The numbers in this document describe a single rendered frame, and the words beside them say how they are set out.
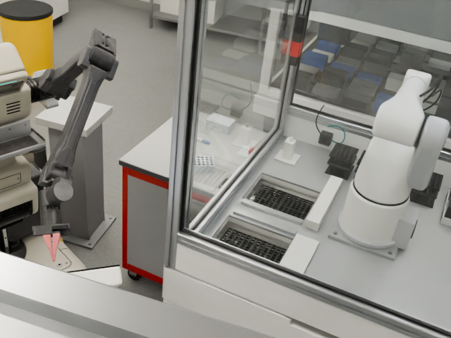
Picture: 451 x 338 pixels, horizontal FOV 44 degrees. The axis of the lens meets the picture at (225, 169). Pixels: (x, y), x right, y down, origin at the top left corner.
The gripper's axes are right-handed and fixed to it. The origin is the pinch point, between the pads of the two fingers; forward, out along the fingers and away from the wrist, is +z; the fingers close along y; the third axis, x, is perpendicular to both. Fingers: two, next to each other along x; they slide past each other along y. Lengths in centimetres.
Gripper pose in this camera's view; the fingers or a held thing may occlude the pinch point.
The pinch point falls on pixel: (53, 258)
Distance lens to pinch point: 168.0
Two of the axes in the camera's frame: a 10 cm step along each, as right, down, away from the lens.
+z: 1.4, 9.6, -2.4
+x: -2.5, 2.6, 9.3
